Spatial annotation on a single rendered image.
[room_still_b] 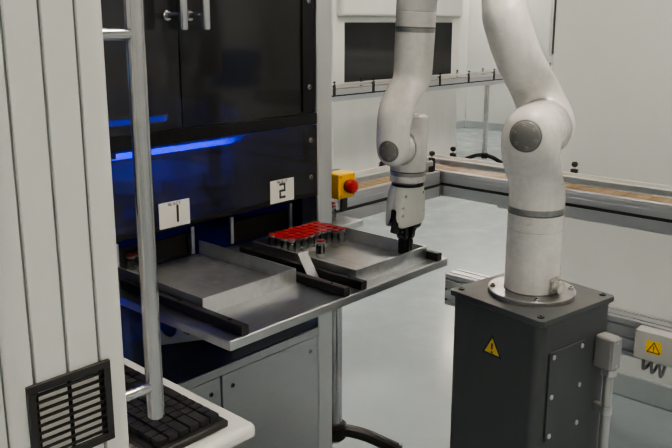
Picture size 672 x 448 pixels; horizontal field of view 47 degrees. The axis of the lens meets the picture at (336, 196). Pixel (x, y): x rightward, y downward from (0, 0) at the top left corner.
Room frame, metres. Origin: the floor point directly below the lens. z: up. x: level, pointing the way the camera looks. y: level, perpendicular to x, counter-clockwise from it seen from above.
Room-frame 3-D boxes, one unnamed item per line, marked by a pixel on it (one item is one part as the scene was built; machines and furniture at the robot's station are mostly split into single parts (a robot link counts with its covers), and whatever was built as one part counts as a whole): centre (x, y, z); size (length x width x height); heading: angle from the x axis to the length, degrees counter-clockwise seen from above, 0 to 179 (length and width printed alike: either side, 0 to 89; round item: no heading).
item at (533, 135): (1.61, -0.42, 1.16); 0.19 x 0.12 x 0.24; 151
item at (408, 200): (1.79, -0.17, 1.03); 0.10 x 0.08 x 0.11; 138
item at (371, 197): (2.48, -0.09, 0.92); 0.69 x 0.16 x 0.16; 138
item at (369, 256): (1.84, -0.01, 0.90); 0.34 x 0.26 x 0.04; 47
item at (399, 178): (1.79, -0.17, 1.09); 0.09 x 0.08 x 0.03; 138
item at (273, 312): (1.74, 0.14, 0.87); 0.70 x 0.48 x 0.02; 138
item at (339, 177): (2.18, -0.01, 1.00); 0.08 x 0.07 x 0.07; 48
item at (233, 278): (1.66, 0.30, 0.90); 0.34 x 0.26 x 0.04; 48
